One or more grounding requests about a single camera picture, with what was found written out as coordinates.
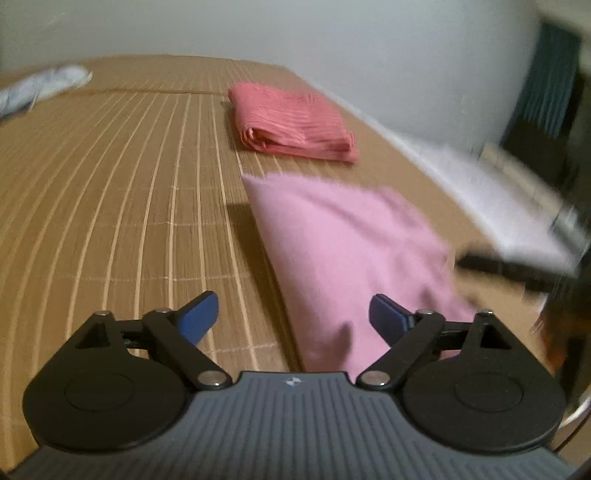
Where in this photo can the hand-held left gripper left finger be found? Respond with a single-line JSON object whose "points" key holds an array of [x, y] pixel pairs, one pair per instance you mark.
{"points": [[198, 316]]}

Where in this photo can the light blue shirt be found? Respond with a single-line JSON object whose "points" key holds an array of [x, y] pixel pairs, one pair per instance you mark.
{"points": [[41, 83]]}

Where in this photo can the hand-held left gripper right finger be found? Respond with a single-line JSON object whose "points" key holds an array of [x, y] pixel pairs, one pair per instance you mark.
{"points": [[388, 316]]}

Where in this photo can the pink shirt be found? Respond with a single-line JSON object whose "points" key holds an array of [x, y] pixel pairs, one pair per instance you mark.
{"points": [[341, 240]]}

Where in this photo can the dark teal cloth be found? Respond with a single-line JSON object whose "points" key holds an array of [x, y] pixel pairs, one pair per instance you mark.
{"points": [[549, 78]]}

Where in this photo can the bamboo bed mat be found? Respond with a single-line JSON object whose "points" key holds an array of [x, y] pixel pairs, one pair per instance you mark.
{"points": [[115, 184]]}

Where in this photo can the white bed frame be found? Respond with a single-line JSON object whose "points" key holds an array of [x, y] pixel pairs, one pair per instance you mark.
{"points": [[485, 198]]}

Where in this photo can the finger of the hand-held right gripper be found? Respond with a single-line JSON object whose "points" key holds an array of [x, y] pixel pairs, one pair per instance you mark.
{"points": [[498, 265]]}

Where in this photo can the red striped folded shirt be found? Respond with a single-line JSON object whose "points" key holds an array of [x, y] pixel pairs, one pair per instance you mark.
{"points": [[291, 120]]}

